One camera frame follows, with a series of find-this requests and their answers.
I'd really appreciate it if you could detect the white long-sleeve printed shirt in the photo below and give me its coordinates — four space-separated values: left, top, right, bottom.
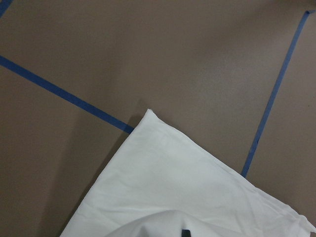
62 110 316 237

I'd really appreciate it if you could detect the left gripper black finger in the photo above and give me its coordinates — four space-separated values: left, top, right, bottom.
181 229 191 237

